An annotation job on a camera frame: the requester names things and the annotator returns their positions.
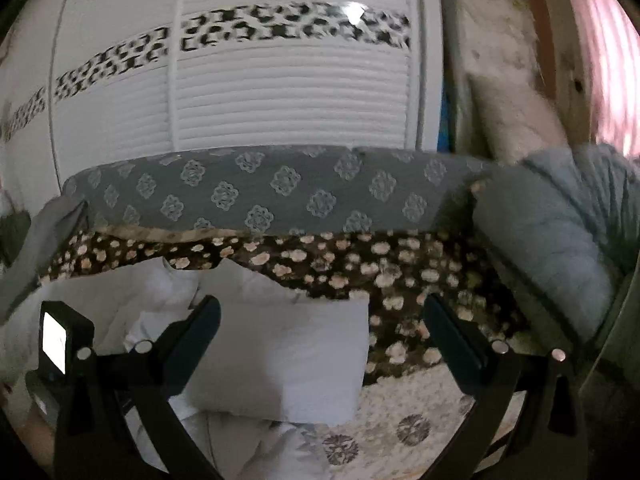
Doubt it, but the grey patterned sofa backrest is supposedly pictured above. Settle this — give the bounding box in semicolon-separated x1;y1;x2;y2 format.
62;145;501;236

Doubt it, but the white louvred wardrobe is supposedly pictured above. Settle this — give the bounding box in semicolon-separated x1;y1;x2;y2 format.
0;0;443;196

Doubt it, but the beige medallion quilt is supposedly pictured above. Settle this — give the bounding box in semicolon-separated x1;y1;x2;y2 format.
300;360;531;476

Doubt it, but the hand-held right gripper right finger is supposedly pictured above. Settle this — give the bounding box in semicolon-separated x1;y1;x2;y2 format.
422;292;588;480

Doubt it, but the dark floral blanket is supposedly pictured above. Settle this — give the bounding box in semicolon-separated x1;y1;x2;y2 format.
40;227;531;386

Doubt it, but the white down jacket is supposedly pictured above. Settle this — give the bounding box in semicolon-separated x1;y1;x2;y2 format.
0;257;371;480

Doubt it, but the wooden frame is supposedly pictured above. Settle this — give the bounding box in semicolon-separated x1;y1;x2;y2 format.
530;0;601;146

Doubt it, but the beige pillow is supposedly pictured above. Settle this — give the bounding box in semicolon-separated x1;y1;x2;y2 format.
467;72;568;163

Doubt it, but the pink striped curtain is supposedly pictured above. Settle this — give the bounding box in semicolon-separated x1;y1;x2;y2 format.
560;0;640;156

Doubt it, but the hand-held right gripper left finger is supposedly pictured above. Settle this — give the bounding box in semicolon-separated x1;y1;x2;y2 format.
54;295;223;480

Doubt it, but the person's left forearm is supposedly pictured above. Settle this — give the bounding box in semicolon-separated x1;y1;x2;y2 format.
7;380;56;468

